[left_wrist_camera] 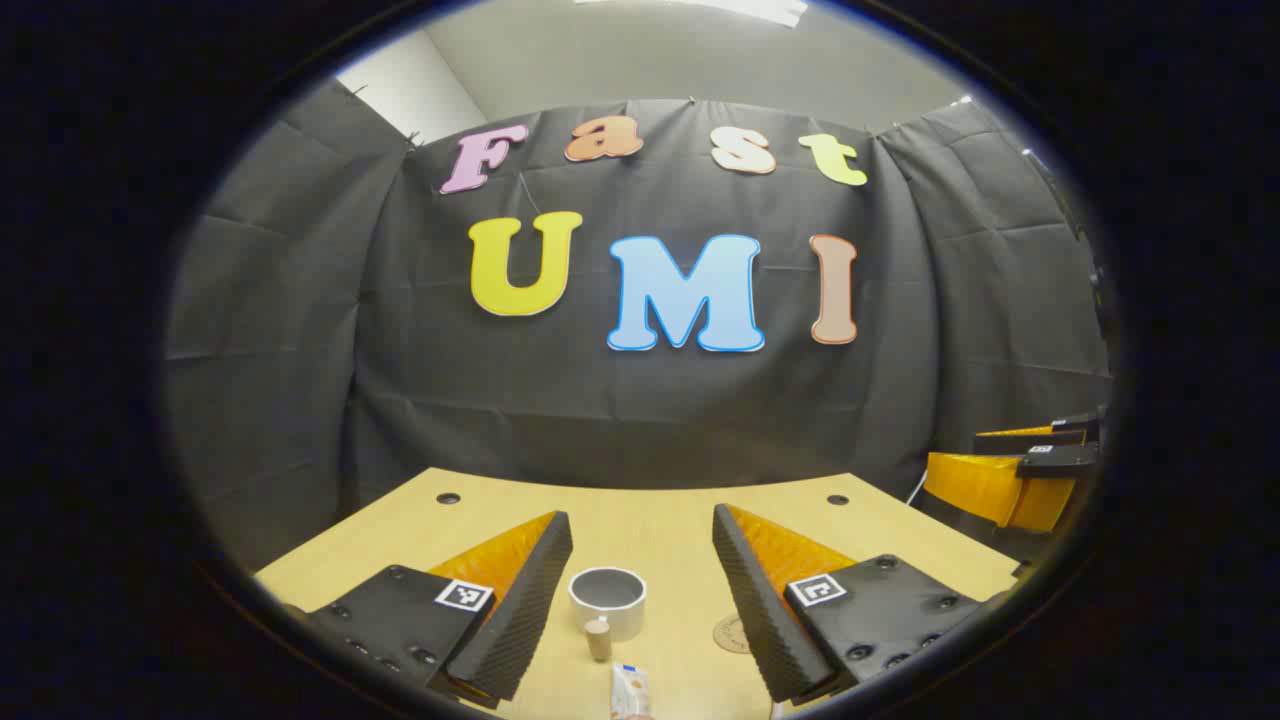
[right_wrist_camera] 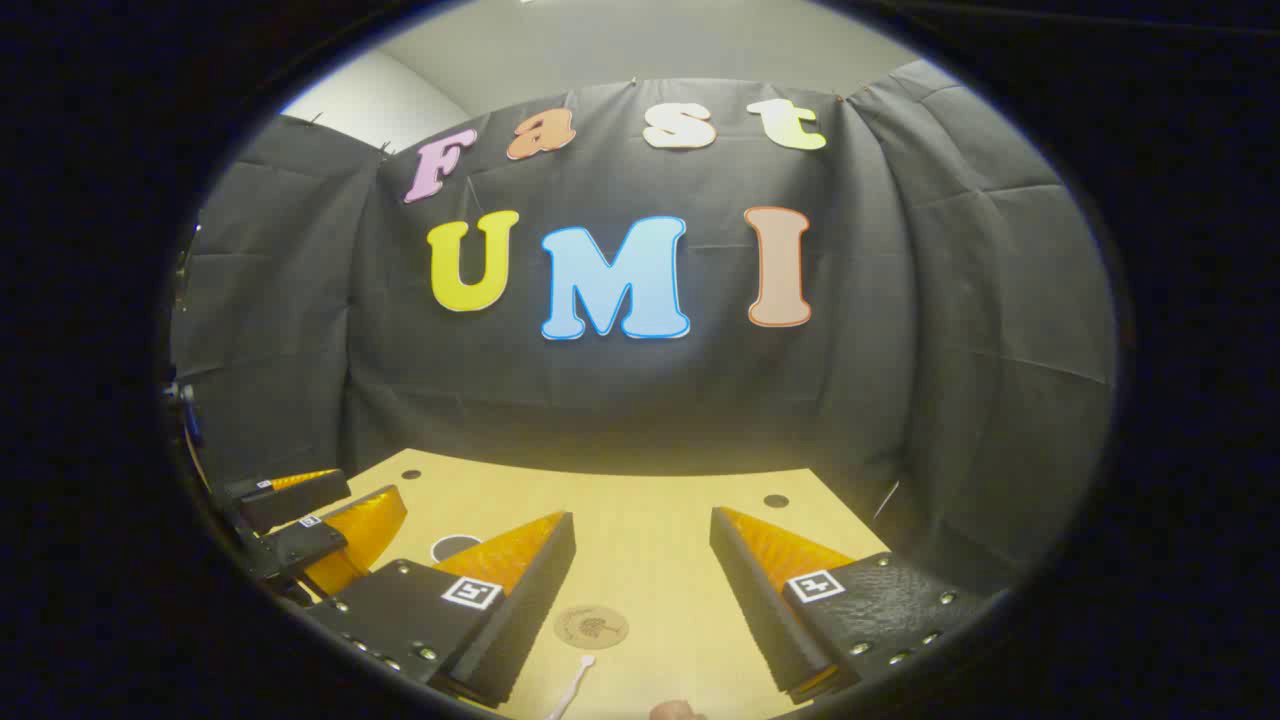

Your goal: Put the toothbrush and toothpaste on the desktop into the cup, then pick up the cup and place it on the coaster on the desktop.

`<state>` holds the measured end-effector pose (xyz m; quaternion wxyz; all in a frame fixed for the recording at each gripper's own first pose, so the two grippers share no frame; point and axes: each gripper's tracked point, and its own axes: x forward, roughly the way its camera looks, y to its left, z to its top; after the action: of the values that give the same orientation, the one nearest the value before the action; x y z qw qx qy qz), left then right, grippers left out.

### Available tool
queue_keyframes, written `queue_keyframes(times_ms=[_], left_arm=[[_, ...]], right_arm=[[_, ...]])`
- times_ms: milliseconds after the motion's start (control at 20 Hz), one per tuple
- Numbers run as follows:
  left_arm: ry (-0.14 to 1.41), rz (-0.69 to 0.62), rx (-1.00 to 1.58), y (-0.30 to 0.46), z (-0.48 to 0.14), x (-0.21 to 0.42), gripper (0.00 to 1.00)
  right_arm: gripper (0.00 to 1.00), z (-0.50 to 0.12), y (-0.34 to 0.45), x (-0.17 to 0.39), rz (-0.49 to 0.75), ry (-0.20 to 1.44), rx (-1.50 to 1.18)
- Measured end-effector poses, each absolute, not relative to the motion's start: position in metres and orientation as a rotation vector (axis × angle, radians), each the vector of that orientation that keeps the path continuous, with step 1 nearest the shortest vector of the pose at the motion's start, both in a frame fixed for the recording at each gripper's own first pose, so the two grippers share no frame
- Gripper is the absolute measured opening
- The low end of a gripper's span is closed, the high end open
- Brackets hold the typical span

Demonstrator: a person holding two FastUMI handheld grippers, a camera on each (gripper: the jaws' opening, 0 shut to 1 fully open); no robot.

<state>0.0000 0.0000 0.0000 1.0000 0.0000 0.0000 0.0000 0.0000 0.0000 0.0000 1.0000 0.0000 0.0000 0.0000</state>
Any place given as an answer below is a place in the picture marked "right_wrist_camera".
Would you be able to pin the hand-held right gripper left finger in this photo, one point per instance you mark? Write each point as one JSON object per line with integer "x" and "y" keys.
{"x": 530, "y": 610}

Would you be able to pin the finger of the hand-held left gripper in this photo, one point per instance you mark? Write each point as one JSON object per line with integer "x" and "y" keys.
{"x": 300, "y": 500}
{"x": 305, "y": 545}

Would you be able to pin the round wooden coaster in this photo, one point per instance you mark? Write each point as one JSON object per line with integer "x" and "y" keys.
{"x": 591, "y": 627}

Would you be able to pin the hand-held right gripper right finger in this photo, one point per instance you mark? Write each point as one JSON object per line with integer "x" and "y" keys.
{"x": 750, "y": 600}

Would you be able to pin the white toothbrush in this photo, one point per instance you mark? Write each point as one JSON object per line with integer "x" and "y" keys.
{"x": 577, "y": 680}

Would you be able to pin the light wooden desktop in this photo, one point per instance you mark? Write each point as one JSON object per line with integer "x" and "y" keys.
{"x": 650, "y": 540}

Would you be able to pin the black backdrop cloth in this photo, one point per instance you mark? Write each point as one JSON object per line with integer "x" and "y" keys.
{"x": 600, "y": 400}

